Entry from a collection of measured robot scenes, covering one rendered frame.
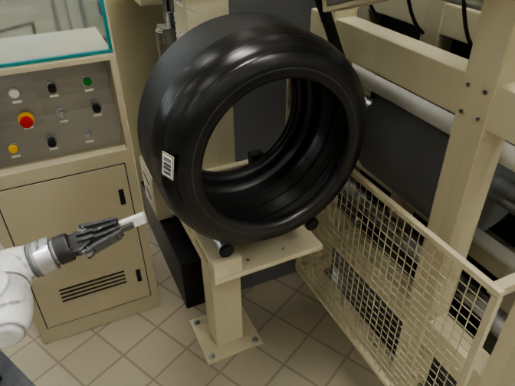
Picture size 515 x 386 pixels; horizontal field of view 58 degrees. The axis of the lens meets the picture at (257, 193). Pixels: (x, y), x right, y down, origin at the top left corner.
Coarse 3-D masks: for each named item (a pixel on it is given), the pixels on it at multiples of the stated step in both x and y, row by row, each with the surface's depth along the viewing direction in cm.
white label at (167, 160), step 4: (164, 152) 105; (164, 156) 106; (168, 156) 105; (172, 156) 104; (164, 160) 106; (168, 160) 105; (172, 160) 104; (164, 164) 107; (168, 164) 106; (172, 164) 104; (164, 168) 107; (168, 168) 106; (172, 168) 105; (164, 172) 108; (168, 172) 107; (172, 172) 105; (168, 176) 107; (172, 176) 106; (172, 180) 106
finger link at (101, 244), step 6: (114, 234) 118; (120, 234) 119; (102, 240) 116; (108, 240) 117; (114, 240) 118; (90, 246) 115; (96, 246) 116; (102, 246) 117; (108, 246) 118; (84, 252) 114; (96, 252) 116; (90, 258) 115
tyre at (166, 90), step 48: (192, 48) 108; (240, 48) 101; (288, 48) 104; (336, 48) 115; (144, 96) 116; (192, 96) 101; (240, 96) 102; (336, 96) 115; (144, 144) 117; (192, 144) 104; (288, 144) 152; (336, 144) 141; (192, 192) 111; (240, 192) 151; (288, 192) 148; (336, 192) 132; (240, 240) 127
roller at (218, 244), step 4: (212, 240) 135; (216, 240) 133; (216, 244) 132; (220, 244) 131; (224, 244) 131; (228, 244) 131; (216, 248) 132; (220, 248) 130; (224, 248) 130; (228, 248) 131; (232, 248) 131; (220, 252) 130; (224, 252) 131; (228, 252) 131; (232, 252) 132; (224, 256) 131; (228, 256) 132
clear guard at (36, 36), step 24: (0, 0) 141; (24, 0) 144; (48, 0) 147; (72, 0) 150; (96, 0) 152; (0, 24) 144; (24, 24) 147; (48, 24) 150; (72, 24) 153; (96, 24) 156; (0, 48) 148; (24, 48) 151; (48, 48) 154; (72, 48) 157; (96, 48) 160
